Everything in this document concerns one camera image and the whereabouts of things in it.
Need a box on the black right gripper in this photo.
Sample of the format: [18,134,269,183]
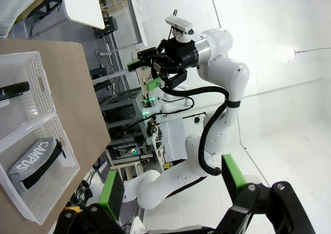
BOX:
[126,39,200,91]

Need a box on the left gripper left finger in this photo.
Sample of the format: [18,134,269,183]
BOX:
[55,170,127,234]

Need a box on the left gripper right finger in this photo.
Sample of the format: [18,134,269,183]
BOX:
[214,153,316,234]

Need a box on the grey zipper pencil pouch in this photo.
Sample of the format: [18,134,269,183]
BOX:
[7,137,67,195]

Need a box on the black stapler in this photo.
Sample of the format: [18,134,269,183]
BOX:
[0,81,31,102]

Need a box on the white perforated plastic basket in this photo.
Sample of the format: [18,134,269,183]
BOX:
[0,114,81,225]
[0,51,57,139]

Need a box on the white board panel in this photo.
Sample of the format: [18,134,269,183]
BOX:
[128,0,149,48]

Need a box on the grey metal equipment rack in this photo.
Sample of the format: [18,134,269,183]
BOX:
[99,89,149,167]

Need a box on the white control box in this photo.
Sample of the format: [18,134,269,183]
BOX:
[158,119,188,162]

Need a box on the white background table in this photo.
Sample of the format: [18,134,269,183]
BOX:
[59,0,106,30]

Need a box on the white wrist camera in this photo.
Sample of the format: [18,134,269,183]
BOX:
[164,15,194,43]

